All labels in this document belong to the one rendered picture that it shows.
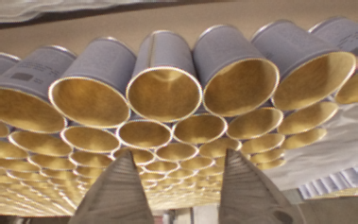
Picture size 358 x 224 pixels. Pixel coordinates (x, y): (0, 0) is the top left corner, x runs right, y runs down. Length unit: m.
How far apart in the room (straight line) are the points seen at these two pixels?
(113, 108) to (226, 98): 0.14
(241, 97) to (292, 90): 0.07
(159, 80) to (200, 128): 0.10
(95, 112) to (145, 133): 0.08
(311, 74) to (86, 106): 0.26
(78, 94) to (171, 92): 0.11
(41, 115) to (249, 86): 0.25
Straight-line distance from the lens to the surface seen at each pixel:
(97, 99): 0.20
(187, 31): 0.18
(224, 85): 0.19
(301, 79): 0.22
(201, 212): 3.05
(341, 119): 0.48
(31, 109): 0.24
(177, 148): 0.26
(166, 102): 0.17
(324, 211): 3.47
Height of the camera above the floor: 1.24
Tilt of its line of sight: 40 degrees down
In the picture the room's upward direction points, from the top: 178 degrees clockwise
